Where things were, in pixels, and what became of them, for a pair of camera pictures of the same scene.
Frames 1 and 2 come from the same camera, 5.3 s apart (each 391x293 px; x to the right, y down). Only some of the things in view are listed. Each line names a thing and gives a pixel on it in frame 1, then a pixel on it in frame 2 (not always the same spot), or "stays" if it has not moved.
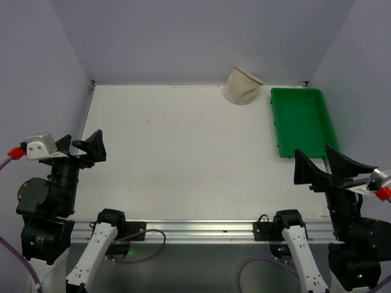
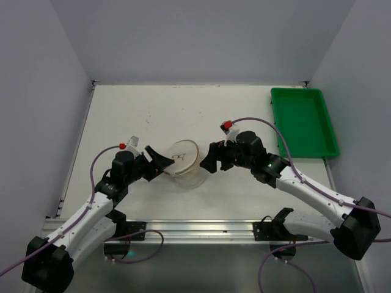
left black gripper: (74, 160) → (148, 166)
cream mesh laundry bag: (241, 86) → (186, 170)
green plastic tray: (302, 122) stays
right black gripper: (331, 185) → (221, 154)
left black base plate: (132, 227) stays
